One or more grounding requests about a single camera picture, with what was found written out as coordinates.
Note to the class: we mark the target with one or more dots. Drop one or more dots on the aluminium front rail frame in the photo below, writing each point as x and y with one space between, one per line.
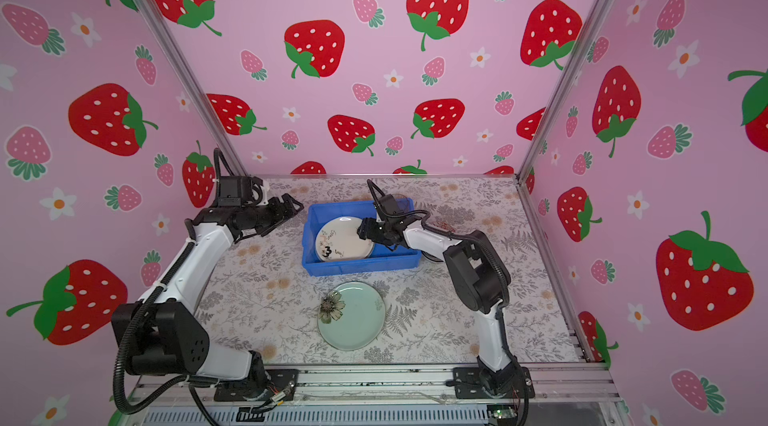
411 394

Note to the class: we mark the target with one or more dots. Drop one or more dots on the cream floral plate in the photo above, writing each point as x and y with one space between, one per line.
338 240

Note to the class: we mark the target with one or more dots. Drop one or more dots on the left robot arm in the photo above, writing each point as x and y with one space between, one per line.
158 334

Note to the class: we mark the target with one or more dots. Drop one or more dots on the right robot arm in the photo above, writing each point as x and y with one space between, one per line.
479 277

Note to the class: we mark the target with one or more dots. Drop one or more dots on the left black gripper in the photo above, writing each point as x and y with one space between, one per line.
280 217

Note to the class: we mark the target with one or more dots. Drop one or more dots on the pale green flower plate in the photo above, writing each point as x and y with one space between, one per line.
351 316

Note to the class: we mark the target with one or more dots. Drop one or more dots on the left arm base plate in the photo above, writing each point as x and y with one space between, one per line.
259 387

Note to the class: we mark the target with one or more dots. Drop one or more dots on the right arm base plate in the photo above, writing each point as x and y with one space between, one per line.
481 383

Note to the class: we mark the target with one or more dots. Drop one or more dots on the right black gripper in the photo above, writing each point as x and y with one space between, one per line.
366 228

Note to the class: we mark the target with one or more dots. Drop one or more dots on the blue plastic bin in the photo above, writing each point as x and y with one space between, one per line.
381 258

